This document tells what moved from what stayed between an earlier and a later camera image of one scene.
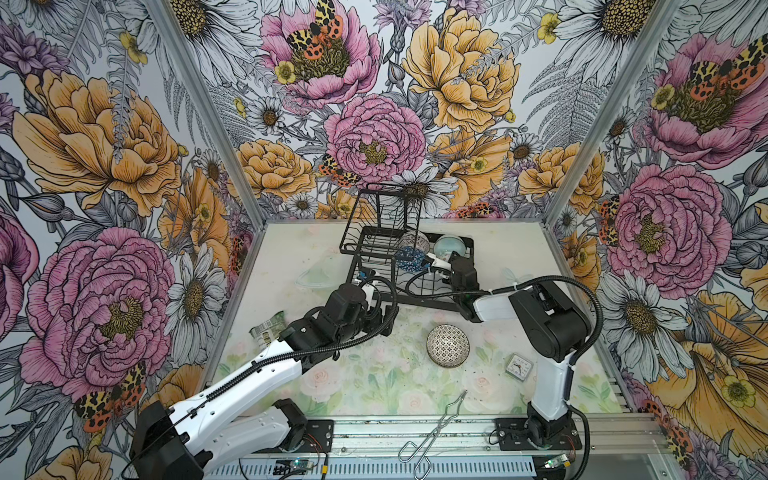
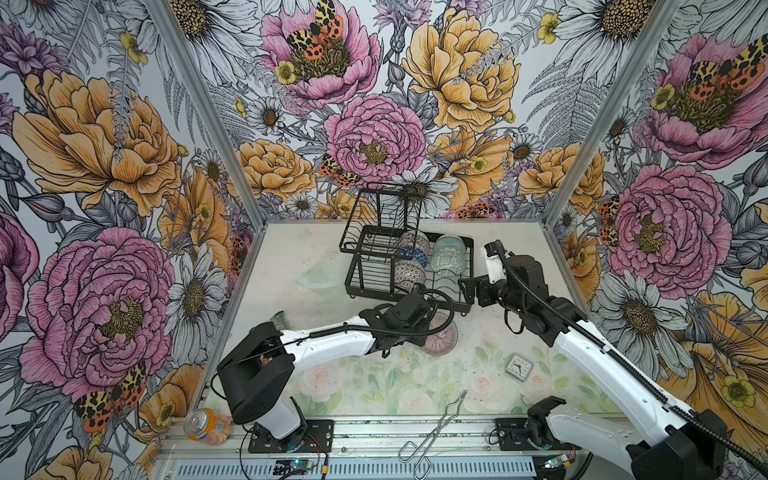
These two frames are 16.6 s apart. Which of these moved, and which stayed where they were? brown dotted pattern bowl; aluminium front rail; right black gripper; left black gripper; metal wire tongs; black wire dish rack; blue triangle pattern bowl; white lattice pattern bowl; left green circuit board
Moved: left black gripper; right black gripper; brown dotted pattern bowl
Stayed: metal wire tongs; blue triangle pattern bowl; black wire dish rack; white lattice pattern bowl; left green circuit board; aluminium front rail
